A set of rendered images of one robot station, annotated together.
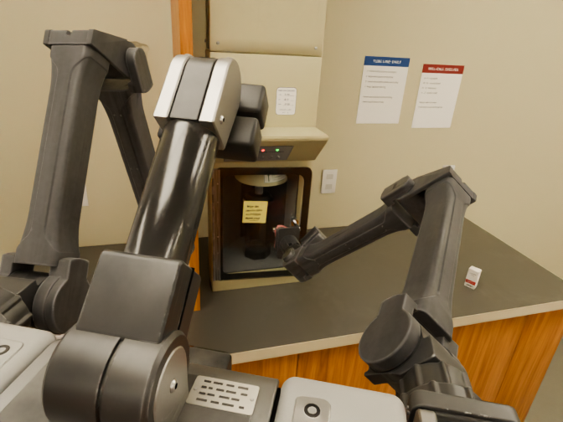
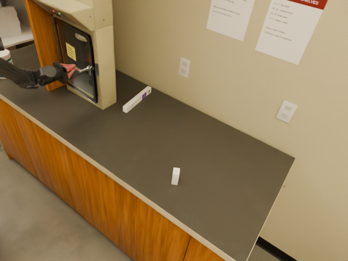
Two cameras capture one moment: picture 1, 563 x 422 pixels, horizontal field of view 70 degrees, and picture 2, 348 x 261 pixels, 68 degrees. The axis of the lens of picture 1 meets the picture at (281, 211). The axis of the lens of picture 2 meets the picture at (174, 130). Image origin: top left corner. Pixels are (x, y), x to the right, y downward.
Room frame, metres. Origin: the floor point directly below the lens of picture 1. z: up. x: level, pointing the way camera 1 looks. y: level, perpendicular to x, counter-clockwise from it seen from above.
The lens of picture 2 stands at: (0.75, -1.25, 1.90)
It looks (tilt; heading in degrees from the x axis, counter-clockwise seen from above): 41 degrees down; 48
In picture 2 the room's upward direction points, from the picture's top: 8 degrees clockwise
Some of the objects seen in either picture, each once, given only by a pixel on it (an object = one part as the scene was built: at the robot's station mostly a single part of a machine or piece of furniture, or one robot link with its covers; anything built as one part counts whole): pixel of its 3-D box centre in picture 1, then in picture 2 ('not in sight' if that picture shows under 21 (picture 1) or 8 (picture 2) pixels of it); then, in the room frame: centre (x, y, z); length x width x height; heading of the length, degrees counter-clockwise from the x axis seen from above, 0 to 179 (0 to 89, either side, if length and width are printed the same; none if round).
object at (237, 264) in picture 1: (261, 226); (75, 62); (1.16, 0.06, 1.19); 0.30 x 0.01 x 0.40; 103
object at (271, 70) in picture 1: (254, 172); (94, 31); (1.30, 0.10, 1.33); 0.32 x 0.25 x 0.77; 108
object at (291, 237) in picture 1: (290, 246); (55, 74); (1.03, -0.03, 1.20); 0.07 x 0.07 x 0.10; 18
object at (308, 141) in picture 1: (269, 148); (60, 11); (1.13, 0.05, 1.46); 0.32 x 0.11 x 0.10; 108
